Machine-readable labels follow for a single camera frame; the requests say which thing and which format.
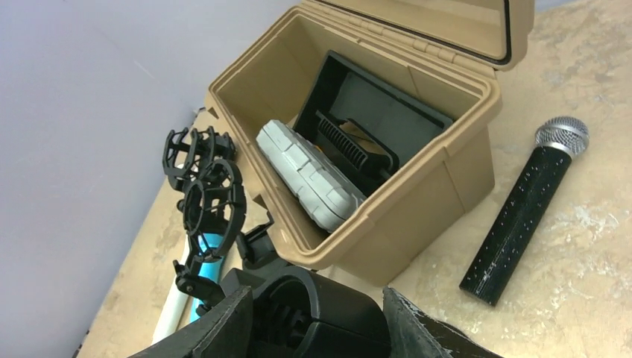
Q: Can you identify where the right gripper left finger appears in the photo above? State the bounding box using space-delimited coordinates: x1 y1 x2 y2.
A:
132 286 253 358

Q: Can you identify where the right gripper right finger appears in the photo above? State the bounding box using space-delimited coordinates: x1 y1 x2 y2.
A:
382 287 501 358

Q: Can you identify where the white microphone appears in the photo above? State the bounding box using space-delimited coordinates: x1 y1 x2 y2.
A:
150 165 198 346

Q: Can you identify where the blue microphone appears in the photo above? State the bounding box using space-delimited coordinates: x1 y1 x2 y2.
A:
189 232 233 324

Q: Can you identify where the black round-base clip stand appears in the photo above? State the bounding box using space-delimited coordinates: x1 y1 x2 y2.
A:
221 266 391 357

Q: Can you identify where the black tripod shock-mount stand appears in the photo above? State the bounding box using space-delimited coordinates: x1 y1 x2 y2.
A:
171 157 248 308

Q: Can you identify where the black silver-grille microphone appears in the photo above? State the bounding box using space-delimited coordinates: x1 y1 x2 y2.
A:
459 116 590 307

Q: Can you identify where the grey case in toolbox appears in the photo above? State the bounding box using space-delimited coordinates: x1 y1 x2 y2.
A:
256 119 366 233

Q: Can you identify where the black toolbox tray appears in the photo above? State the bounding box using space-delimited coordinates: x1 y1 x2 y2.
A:
293 51 454 196

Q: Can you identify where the tan plastic toolbox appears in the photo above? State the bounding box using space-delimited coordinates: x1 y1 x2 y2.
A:
207 1 534 286

